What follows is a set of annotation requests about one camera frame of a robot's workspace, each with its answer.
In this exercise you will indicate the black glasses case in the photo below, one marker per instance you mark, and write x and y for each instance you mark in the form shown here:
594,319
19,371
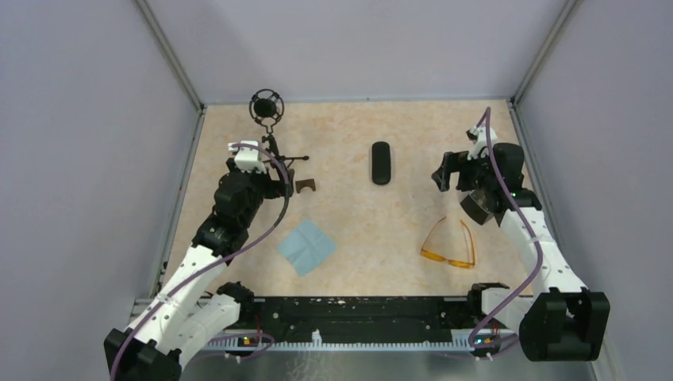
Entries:
380,163

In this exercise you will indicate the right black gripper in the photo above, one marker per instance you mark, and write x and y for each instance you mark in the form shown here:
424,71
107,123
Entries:
453,162

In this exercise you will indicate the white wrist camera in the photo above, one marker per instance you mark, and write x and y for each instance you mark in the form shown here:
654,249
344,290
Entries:
247,160
481,137

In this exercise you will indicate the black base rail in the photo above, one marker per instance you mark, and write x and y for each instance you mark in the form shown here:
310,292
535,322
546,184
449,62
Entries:
359,320

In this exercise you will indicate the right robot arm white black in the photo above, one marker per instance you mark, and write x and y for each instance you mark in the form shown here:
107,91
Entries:
553,314

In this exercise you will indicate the orange sunglasses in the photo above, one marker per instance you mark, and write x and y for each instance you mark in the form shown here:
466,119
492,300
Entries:
442,246

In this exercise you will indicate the light blue cleaning cloth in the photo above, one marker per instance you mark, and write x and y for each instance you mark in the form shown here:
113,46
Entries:
306,247

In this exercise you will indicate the small brown wooden block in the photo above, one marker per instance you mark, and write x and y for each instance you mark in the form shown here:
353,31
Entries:
303,184

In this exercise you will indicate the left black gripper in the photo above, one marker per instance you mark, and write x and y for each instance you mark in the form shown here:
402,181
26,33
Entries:
276,187

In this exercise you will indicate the black microphone on tripod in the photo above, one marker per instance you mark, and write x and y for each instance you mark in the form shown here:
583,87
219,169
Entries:
266,109

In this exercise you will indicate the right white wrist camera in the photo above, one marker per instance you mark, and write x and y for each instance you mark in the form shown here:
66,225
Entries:
481,137

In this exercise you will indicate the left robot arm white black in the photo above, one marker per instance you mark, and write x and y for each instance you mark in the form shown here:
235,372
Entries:
161,341

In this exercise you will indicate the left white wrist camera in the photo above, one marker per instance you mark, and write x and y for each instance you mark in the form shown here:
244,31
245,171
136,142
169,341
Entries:
247,160

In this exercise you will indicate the white cable duct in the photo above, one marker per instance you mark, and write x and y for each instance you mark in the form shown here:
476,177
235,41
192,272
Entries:
319,343

